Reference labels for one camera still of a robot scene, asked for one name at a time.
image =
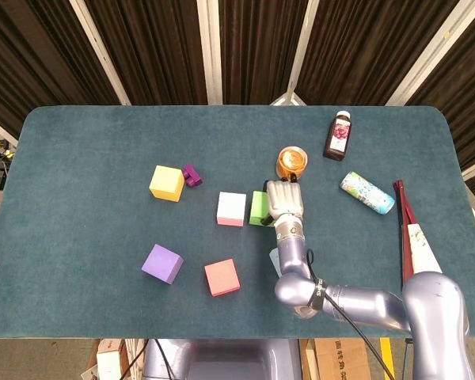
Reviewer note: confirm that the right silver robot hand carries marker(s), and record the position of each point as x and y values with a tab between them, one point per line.
285	200

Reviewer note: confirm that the green foam cube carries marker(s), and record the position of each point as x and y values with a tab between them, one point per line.
257	207

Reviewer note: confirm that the light blue foam cube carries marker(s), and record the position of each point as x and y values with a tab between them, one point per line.
274	261

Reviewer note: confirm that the yellow foam cube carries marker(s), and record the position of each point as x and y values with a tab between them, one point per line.
166	182

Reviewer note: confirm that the right lavender robot arm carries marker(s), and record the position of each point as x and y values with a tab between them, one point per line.
293	253

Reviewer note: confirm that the clear jar of rubber bands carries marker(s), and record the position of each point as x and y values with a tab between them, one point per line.
292	160

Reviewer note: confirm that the pink foam cube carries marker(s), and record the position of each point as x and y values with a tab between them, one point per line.
231	206

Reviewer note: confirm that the dark juice bottle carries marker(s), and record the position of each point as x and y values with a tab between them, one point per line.
337	136

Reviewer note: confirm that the printed drink can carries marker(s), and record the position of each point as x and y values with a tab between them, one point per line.
368	192

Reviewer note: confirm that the small purple toy block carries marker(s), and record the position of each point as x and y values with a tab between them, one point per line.
192	176

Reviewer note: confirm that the red foam cube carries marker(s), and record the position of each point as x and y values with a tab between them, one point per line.
221	277

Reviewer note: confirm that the white partition foot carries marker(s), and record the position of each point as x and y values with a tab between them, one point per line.
287	99

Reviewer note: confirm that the teal table cloth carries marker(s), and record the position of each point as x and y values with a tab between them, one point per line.
103	221

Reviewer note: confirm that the purple foam cube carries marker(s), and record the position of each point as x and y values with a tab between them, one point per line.
160	263

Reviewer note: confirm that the red paper folding fan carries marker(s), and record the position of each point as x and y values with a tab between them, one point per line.
419	245

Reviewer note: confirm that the white cardboard box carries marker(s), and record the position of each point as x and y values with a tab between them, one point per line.
109	364

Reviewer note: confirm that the light wooden board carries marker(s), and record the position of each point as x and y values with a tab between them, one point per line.
310	364

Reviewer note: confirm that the lavender robot torso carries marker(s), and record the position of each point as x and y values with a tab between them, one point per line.
229	360

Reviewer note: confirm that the brown cardboard box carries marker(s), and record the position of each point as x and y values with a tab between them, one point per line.
340	360

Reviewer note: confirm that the brown pleated curtain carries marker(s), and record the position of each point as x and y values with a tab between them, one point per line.
154	47

